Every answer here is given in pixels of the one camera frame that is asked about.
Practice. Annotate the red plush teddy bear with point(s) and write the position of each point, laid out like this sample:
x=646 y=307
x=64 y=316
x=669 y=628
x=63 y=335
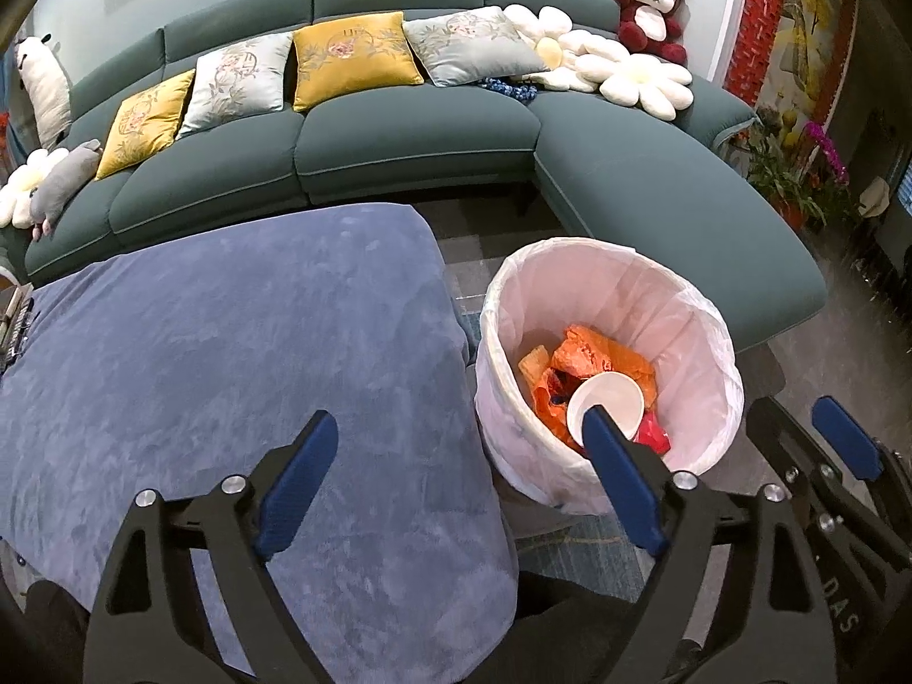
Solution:
x=648 y=14

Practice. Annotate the metal hinged object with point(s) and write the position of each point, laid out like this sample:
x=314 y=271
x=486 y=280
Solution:
x=14 y=335

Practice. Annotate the red plastic bag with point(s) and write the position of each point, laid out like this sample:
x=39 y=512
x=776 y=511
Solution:
x=652 y=434

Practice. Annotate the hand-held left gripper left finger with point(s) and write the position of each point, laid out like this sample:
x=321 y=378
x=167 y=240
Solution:
x=299 y=484

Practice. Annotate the white plush animal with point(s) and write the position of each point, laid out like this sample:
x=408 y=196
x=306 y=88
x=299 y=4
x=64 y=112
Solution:
x=43 y=92

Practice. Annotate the white flower cushion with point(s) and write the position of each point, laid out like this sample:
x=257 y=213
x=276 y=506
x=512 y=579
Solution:
x=591 y=60
x=21 y=189
x=641 y=82

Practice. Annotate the trash bin with white liner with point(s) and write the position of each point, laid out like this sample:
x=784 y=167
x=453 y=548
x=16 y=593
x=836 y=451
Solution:
x=641 y=313

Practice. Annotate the pale grey embroidered cushion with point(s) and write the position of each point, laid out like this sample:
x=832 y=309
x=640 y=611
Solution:
x=235 y=78
x=463 y=43

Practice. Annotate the red and white paper cup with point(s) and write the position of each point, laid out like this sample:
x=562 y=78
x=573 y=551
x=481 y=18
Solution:
x=613 y=399

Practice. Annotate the red wall decoration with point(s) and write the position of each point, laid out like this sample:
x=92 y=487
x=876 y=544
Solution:
x=759 y=21

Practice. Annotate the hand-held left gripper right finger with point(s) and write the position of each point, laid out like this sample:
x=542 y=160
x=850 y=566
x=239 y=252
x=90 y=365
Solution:
x=627 y=477

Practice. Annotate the white rounded object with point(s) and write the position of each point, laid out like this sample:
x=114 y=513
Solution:
x=875 y=198

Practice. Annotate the teal floor rug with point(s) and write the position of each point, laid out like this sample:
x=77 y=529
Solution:
x=570 y=548

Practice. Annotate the orange plastic bag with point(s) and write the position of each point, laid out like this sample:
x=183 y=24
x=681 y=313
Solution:
x=591 y=353

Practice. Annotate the potted flowering plants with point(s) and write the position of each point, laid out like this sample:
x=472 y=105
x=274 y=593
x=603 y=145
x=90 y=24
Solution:
x=784 y=171

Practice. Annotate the wall painting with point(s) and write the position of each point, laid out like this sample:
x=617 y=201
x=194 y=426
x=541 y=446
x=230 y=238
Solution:
x=812 y=50

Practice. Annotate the blue plush blanket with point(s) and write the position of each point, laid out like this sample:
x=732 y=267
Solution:
x=214 y=342

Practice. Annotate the green curved sofa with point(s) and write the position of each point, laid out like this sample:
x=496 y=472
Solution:
x=413 y=128

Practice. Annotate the yellow embroidered cushion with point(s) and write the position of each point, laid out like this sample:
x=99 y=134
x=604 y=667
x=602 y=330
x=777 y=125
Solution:
x=146 y=121
x=353 y=57

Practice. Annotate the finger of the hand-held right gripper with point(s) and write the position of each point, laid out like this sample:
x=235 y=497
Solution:
x=784 y=434
x=844 y=442

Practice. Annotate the grey plush animal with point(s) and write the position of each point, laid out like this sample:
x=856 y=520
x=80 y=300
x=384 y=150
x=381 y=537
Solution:
x=60 y=185

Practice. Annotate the blue beaded item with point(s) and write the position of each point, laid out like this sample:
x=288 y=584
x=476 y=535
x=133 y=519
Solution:
x=509 y=89

